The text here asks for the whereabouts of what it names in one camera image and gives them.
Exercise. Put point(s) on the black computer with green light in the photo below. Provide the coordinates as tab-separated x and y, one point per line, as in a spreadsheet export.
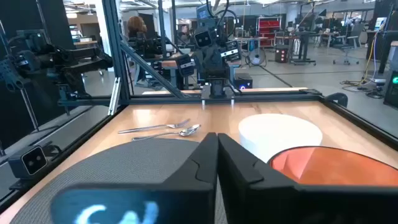
391	93

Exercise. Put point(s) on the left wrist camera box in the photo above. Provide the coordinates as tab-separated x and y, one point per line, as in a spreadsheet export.
203	39

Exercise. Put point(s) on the grey office chair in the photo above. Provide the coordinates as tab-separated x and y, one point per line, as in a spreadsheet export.
354	34

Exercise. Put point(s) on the red tool cabinet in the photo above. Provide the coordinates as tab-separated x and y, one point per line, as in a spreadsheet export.
269	26

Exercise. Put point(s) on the computer monitor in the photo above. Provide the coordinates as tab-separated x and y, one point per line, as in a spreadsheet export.
381	23

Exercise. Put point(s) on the grey table-level camera box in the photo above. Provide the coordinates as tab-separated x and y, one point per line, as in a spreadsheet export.
32	160

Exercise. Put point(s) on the black aluminium table frame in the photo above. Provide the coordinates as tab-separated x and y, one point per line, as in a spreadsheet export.
116	46

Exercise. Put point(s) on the red faceted plastic tumbler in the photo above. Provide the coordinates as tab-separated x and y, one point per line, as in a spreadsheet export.
326	168

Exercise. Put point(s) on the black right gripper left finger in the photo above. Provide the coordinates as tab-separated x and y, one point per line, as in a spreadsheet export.
192	186

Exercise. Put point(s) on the silver fork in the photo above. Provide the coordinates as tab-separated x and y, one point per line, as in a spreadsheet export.
178	124

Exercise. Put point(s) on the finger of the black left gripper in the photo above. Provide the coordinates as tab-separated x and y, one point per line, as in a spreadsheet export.
221	67
207	67

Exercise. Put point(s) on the silver spoon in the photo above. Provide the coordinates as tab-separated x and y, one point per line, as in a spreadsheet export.
189	130

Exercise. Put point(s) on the floor fan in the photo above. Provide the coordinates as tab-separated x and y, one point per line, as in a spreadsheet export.
257	56

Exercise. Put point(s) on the black computer with blue light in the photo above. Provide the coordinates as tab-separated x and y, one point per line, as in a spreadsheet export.
244	79

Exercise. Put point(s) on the black standing desk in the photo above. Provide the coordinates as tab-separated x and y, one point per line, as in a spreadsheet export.
303	46

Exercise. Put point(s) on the silver frame bracket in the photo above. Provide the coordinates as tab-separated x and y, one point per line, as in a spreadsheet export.
114	96

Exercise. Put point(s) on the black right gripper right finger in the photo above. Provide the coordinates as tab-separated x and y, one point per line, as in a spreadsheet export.
248	193

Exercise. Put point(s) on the white bowl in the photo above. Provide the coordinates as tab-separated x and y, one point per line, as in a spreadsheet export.
280	133

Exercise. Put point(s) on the black neighbouring robot arm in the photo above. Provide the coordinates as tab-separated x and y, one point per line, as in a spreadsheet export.
71	56

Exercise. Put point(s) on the person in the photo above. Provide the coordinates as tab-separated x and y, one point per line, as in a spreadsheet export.
136	26
184	31

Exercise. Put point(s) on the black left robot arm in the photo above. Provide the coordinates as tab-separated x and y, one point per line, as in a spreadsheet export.
217	86

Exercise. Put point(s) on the grey round woven placemat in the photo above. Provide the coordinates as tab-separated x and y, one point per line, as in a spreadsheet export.
124	161

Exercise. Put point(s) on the black box with red lights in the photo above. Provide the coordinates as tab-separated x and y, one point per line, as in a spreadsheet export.
282	54

